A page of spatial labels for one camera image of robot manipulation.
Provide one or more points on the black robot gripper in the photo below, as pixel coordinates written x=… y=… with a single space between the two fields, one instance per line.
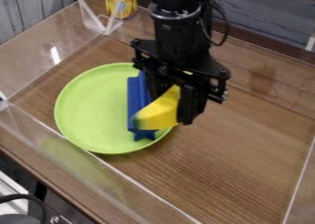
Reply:
x=201 y=77

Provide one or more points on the blue star-shaped block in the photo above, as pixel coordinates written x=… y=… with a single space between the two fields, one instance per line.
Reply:
x=138 y=99

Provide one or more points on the yellow toy banana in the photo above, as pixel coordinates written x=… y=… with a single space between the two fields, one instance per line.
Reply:
x=159 y=115

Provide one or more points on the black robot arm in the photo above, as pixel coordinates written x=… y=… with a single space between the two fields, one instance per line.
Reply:
x=184 y=28

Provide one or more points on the green round plate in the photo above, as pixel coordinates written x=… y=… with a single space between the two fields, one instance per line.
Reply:
x=91 y=111

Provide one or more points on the yellow labelled tin can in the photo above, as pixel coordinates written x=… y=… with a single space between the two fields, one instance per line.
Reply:
x=122 y=8

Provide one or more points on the black device with knob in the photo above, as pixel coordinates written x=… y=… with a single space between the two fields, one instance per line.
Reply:
x=57 y=210

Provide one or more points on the clear acrylic tray wall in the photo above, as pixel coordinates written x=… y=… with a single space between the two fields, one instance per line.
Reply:
x=240 y=167

